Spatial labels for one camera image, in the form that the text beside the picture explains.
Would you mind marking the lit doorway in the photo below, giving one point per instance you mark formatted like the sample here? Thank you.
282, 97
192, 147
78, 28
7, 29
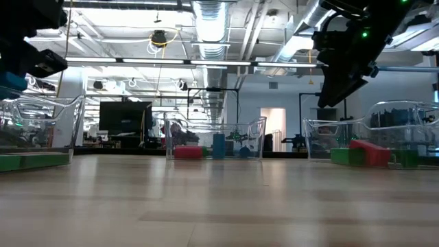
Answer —
272, 127

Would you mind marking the red cylinder block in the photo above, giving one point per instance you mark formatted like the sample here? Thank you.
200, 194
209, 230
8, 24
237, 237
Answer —
188, 152

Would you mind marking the black aluminium table frame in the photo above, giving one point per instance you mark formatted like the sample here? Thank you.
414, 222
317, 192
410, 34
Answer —
120, 151

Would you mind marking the red rectangular block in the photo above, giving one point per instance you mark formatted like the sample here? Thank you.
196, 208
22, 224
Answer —
368, 147

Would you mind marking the ceiling light strip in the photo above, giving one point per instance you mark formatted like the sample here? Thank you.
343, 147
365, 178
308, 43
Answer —
154, 61

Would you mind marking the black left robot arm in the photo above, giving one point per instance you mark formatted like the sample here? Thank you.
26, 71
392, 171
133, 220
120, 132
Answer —
31, 12

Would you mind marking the black round ceiling device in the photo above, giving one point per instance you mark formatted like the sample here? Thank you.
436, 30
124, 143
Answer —
158, 37

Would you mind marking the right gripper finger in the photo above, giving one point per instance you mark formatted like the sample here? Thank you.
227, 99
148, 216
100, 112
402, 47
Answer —
337, 89

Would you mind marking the green long block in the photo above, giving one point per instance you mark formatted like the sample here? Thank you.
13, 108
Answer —
34, 162

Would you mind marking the green arch block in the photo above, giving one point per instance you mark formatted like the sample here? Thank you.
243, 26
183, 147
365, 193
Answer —
344, 156

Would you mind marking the black monitor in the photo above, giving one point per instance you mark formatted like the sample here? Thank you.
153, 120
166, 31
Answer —
125, 118

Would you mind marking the silver ventilation duct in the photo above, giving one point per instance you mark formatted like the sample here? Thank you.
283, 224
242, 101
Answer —
211, 27

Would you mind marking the black gantry frame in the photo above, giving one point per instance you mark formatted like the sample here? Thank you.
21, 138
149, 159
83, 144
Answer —
300, 106
212, 89

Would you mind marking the green rectangular block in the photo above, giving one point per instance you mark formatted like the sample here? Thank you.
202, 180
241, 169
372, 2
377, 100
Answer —
406, 158

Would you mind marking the green cylinder block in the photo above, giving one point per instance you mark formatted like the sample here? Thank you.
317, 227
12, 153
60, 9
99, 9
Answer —
204, 151

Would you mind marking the wall vent grille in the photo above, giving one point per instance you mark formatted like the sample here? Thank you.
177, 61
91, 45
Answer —
273, 85

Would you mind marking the clear plastic bin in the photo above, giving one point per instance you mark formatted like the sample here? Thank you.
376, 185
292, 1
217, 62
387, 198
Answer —
260, 133
394, 106
79, 113

